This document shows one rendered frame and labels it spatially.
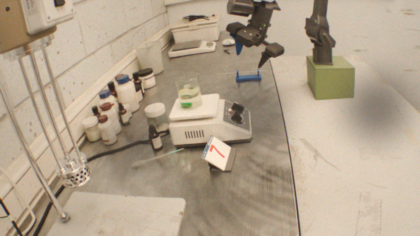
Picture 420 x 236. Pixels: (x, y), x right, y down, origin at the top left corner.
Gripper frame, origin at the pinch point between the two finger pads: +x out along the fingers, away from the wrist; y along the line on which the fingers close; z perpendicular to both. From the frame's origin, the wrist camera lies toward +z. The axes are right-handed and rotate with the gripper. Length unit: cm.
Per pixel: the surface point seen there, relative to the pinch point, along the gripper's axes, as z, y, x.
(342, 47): -149, 1, 31
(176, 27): -47, -81, 37
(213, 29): -62, -63, 34
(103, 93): 34.8, -29.0, 19.6
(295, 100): -6.1, 17.3, 9.8
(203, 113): 26.6, 6.7, 6.3
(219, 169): 33.2, 18.9, 10.3
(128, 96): 25.4, -26.6, 23.6
